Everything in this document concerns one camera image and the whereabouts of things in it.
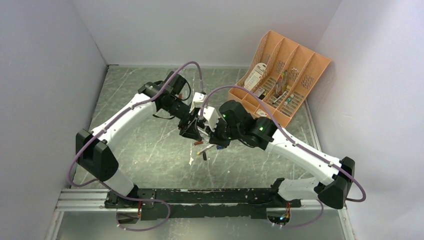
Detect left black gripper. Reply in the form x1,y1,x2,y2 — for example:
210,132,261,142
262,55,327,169
163,96,206,143

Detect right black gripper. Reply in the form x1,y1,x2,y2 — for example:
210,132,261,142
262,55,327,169
205,115,244,149

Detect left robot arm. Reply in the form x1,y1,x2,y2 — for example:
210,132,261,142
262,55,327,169
72,71,202,208

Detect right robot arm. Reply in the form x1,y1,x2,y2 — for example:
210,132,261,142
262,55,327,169
198,100,355,209

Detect white product card package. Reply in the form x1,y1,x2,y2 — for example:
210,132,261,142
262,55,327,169
244,62,267,91

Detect markers in organizer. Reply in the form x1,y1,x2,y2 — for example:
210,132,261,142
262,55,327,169
265,70,295,107

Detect orange plastic desk organizer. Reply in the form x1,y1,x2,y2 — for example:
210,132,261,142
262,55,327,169
228,30,331,128

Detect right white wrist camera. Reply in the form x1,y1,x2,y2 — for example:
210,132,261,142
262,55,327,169
198,106,220,132

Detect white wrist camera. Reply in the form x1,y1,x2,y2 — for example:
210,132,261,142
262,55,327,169
198,106,220,132
191,92,207,110

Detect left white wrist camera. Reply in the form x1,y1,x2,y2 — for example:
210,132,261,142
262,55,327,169
191,92,207,110

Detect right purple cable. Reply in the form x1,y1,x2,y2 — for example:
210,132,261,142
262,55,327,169
198,85,367,229

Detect purple cable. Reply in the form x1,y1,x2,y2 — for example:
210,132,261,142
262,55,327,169
198,85,367,229
66,60,205,232

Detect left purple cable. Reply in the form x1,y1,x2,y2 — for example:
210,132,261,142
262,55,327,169
66,60,205,232

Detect aluminium rail frame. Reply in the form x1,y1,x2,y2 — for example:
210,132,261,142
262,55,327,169
54,187,347,213

